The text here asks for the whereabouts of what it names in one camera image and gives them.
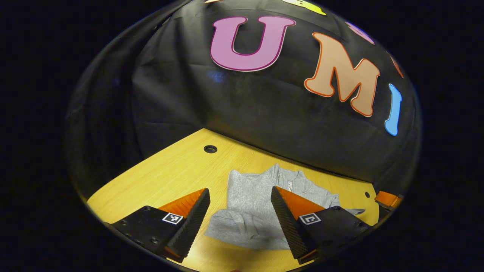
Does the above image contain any grey zip-neck sweatshirt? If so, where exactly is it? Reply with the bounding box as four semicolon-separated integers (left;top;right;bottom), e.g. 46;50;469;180
204;164;366;251

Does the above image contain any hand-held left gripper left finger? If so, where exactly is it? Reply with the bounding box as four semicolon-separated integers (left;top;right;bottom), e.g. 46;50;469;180
110;188;211;264

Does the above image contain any black backdrop cloth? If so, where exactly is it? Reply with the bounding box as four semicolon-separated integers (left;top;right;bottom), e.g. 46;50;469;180
64;0;422;204

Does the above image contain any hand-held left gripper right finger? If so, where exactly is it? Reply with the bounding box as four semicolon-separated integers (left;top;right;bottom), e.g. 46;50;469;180
270;186;371;265

